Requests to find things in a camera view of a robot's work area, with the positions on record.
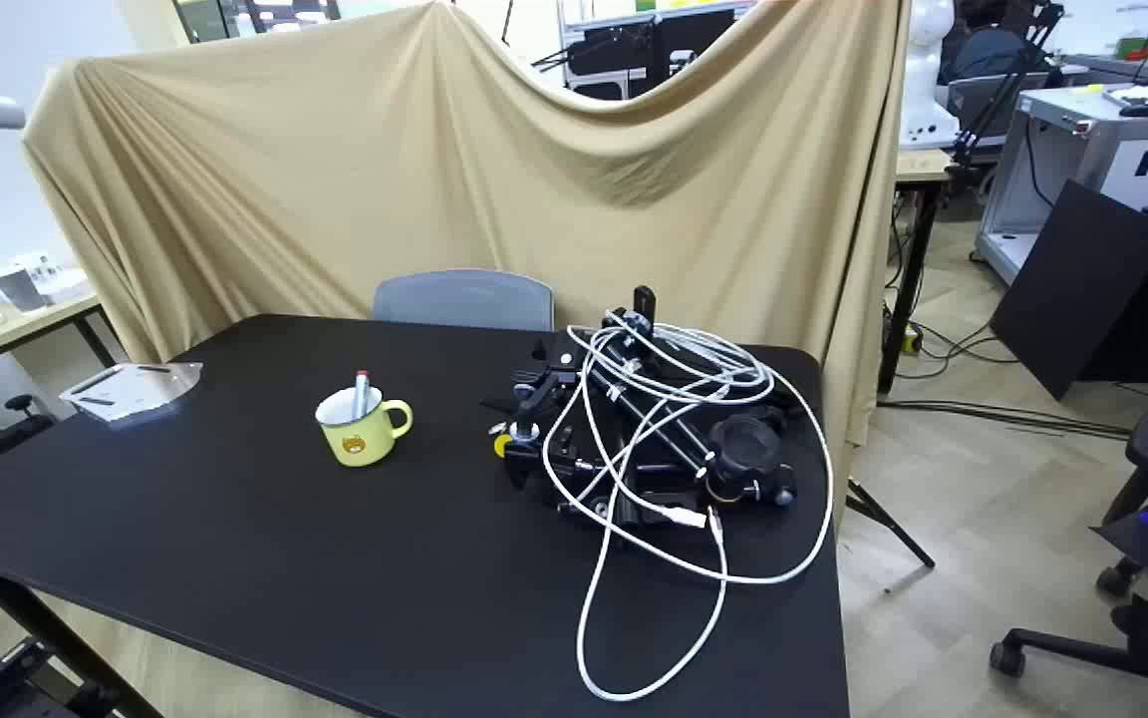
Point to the black camera mount equipment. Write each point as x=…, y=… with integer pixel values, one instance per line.
x=748, y=459

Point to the light wooden side desk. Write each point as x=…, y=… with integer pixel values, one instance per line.
x=16, y=326

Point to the beige cloth backdrop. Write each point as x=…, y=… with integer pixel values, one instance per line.
x=336, y=162

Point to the wooden desk with black legs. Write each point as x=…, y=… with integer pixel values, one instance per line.
x=921, y=168

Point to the black flat panel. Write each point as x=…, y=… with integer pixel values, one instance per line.
x=1076, y=283

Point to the blue marker with red cap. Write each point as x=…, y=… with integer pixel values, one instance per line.
x=361, y=391

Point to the white box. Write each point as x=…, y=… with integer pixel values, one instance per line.
x=36, y=283

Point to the silver metal plate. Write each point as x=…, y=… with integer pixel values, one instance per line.
x=137, y=391

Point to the dark mesh office chair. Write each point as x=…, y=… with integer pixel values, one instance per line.
x=990, y=75

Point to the white machine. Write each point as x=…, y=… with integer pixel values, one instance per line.
x=925, y=81

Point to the grey metal cabinet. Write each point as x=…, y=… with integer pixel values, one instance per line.
x=1104, y=162

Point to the black tripod leg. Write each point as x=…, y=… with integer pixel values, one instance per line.
x=895, y=523

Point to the yellow enamel mug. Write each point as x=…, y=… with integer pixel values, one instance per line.
x=361, y=442

